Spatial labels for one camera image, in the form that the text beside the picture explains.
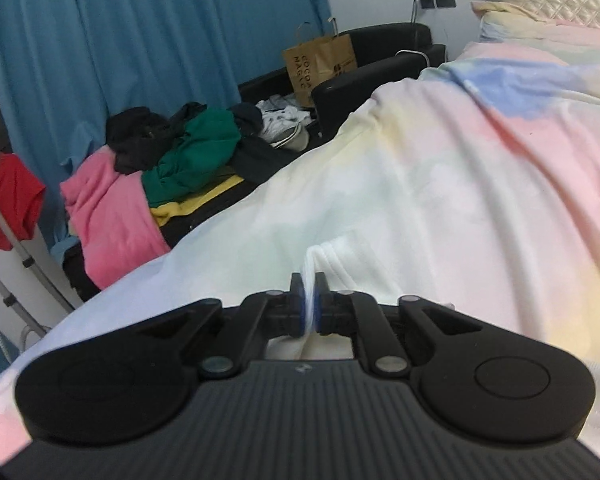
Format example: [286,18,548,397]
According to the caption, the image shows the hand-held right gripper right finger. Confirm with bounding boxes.
[314,272,486,376]

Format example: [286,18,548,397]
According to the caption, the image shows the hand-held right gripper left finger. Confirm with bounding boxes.
[130,272,315,378]

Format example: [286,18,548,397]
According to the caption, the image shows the white pants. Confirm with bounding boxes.
[267,237,461,361]

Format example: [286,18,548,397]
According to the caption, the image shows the dark navy clothing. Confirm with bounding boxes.
[230,102,301,183]

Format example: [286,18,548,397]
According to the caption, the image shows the yellow clothing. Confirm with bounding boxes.
[150,175,246,226]

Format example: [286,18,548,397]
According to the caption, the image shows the white patterned cloth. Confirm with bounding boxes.
[255,100,313,151]

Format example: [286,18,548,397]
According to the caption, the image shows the green clothing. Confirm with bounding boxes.
[141,110,243,208]

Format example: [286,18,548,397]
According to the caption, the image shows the pink clothing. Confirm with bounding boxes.
[60,150,173,291]

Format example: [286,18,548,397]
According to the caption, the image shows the pastel bed blanket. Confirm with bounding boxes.
[0,35,600,466]

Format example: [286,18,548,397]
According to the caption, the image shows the brown paper bag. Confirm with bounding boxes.
[282,20,357,108]

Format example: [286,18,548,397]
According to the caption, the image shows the white tripod stand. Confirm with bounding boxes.
[0,175,76,341]

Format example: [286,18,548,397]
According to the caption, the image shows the black armchair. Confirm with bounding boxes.
[237,22,448,136]

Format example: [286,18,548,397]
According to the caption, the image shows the red cloth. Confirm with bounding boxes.
[0,152,47,251]

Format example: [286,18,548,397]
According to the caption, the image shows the blue curtain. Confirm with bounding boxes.
[0,0,331,261]

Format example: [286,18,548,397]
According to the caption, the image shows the pastel pillow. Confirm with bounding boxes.
[470,0,600,48]

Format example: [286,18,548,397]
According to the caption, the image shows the white charging cable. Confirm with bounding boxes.
[395,0,451,68]

